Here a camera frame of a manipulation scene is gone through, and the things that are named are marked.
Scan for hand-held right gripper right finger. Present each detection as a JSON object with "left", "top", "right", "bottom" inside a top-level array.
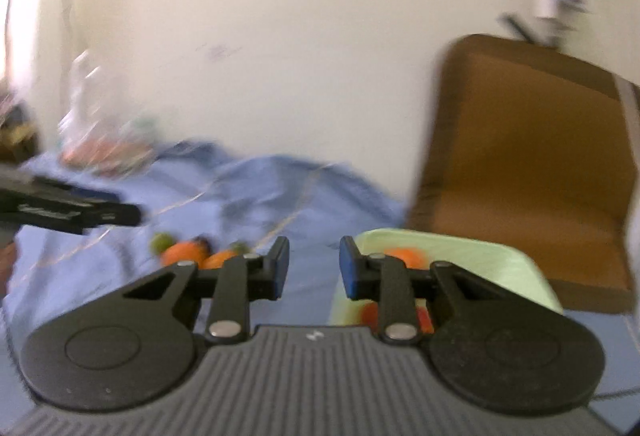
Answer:
[{"left": 338, "top": 236, "right": 506, "bottom": 342}]

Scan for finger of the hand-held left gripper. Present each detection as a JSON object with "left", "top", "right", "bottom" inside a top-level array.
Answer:
[
  {"left": 30, "top": 175, "right": 121, "bottom": 204},
  {"left": 82, "top": 203, "right": 144, "bottom": 235}
]

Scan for blue checked bed sheet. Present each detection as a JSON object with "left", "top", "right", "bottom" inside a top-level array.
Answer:
[{"left": 0, "top": 140, "right": 640, "bottom": 436}]

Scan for clear plastic bag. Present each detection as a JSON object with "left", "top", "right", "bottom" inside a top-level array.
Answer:
[{"left": 56, "top": 50, "right": 157, "bottom": 176}]

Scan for brown woven seat cushion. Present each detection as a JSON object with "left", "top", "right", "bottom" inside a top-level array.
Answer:
[{"left": 406, "top": 33, "right": 640, "bottom": 315}]

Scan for light green plastic basin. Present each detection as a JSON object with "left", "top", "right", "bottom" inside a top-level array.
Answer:
[{"left": 327, "top": 228, "right": 564, "bottom": 328}]

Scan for red tomato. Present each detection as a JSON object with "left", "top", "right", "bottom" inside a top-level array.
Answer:
[{"left": 415, "top": 306, "right": 435, "bottom": 334}]

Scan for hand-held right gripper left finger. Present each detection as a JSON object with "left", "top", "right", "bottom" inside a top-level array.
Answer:
[{"left": 120, "top": 236, "right": 291, "bottom": 343}]

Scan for black tape strip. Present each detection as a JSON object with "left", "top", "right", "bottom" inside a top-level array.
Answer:
[{"left": 499, "top": 14, "right": 562, "bottom": 48}]

